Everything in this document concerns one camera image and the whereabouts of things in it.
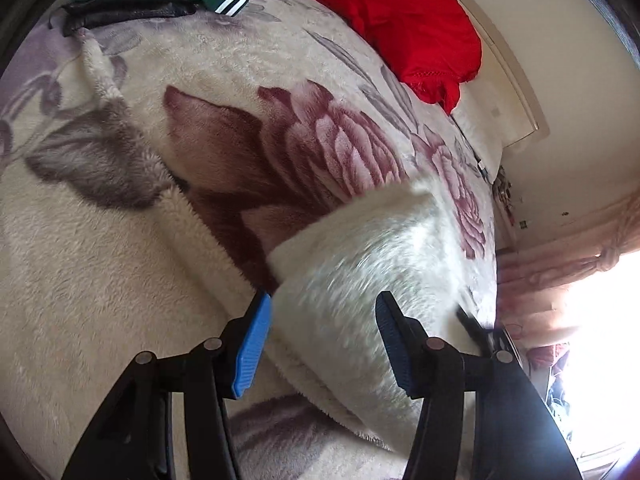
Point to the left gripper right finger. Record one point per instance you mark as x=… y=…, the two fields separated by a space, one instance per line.
x=423 y=366

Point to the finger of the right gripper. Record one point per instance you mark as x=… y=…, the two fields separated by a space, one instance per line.
x=484 y=337

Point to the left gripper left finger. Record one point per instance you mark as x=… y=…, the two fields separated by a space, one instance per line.
x=224 y=367

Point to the white fluffy fleece garment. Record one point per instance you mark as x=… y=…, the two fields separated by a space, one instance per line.
x=403 y=239

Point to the pink curtain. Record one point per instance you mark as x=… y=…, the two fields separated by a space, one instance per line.
x=531 y=284

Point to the floral purple plush blanket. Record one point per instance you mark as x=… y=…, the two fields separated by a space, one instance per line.
x=148 y=169

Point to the cream headboard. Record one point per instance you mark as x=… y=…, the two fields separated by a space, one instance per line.
x=499 y=101

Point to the red pillow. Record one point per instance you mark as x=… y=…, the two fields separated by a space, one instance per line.
x=429 y=45

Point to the black jacket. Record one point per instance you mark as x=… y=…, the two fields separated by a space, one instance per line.
x=91 y=14

